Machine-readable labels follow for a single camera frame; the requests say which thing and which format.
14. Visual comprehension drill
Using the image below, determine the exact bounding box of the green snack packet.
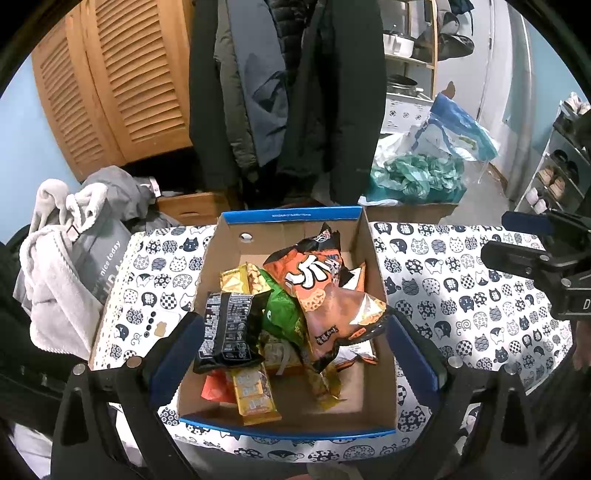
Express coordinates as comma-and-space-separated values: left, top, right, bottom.
256, 268, 308, 352

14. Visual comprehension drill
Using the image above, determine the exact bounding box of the grey printed tote bag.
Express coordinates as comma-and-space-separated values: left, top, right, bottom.
69, 217, 134, 305

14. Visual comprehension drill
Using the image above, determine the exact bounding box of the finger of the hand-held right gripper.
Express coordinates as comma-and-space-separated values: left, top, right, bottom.
502, 210, 557, 236
480, 240, 561, 282

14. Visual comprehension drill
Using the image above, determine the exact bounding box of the grey hoodie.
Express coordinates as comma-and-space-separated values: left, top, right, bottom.
83, 166, 158, 232

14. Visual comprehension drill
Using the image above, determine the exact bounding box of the grey-blue jacket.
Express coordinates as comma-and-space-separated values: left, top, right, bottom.
215, 0, 296, 181

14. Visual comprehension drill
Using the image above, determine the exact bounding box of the small gold snack packet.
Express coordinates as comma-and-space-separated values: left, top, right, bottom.
305, 364, 342, 411

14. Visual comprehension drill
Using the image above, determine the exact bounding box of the orange chip bag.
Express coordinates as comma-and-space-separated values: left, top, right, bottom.
263, 223, 389, 374

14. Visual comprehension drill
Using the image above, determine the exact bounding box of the cat print tablecloth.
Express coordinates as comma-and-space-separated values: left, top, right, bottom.
88, 220, 575, 464

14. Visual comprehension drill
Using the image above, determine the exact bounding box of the dark hanging wok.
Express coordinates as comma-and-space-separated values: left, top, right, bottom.
438, 14, 476, 61

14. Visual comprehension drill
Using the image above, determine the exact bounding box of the black snack packet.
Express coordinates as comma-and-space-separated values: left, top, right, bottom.
193, 290, 272, 374

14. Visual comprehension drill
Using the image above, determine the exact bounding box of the white patterned box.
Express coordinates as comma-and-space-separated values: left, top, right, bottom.
383, 92, 435, 134

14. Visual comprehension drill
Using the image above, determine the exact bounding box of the long black coat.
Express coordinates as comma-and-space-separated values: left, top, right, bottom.
277, 0, 386, 206

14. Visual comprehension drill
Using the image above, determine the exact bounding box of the group of shoes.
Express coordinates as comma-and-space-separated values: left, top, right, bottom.
526, 92, 591, 213

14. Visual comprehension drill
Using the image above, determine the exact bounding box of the dark metal pan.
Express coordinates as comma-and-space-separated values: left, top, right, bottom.
385, 76, 419, 95

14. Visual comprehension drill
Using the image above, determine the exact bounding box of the white cooking pot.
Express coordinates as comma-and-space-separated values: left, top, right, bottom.
383, 31, 416, 58

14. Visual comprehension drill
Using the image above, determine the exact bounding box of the black quilted jacket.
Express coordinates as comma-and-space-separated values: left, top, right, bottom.
265, 0, 319, 88

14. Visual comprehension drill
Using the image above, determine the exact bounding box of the grey shoe rack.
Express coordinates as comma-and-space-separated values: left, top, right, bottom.
515, 99, 591, 215

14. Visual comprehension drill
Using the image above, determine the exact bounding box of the blue plastic bag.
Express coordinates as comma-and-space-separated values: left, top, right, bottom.
413, 95, 502, 162

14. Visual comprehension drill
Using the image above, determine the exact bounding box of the brown cardboard carton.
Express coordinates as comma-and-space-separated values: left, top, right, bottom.
365, 200, 458, 224

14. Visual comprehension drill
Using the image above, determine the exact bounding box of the cardboard box with blue rim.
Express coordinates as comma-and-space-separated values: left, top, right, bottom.
178, 206, 398, 439

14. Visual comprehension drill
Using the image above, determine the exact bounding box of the long yellow snack packet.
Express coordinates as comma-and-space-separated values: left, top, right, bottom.
219, 262, 283, 426

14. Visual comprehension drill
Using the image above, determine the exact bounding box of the white plastic bag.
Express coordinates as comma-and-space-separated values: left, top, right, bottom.
374, 131, 416, 162

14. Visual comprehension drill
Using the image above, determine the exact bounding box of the red-orange snack packet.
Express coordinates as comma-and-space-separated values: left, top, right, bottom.
201, 371, 238, 404

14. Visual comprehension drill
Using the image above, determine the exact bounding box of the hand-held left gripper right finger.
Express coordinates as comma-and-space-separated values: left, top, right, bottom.
385, 305, 550, 480

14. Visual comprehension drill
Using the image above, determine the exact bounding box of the wooden shelf rack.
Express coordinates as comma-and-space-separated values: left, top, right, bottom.
383, 0, 438, 100

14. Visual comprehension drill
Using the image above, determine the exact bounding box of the dark olive coat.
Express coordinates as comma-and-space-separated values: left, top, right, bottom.
188, 0, 241, 190

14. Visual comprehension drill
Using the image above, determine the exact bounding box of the wooden louvered cabinet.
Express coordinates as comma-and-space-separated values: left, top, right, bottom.
30, 0, 195, 183

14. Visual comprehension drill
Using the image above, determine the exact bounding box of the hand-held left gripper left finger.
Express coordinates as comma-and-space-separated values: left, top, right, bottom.
50, 311, 207, 480

